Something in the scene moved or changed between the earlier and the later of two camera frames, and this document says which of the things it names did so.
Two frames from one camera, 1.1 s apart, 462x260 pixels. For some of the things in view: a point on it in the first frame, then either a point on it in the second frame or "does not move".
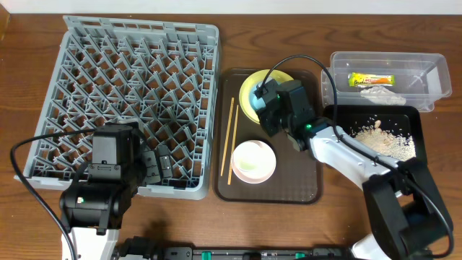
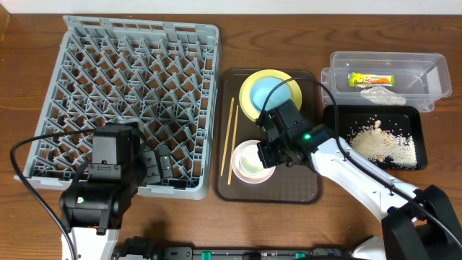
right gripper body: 269,124 -> 267,155
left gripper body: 156,166 does not move
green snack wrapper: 356,79 does not move
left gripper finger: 164,161 does not move
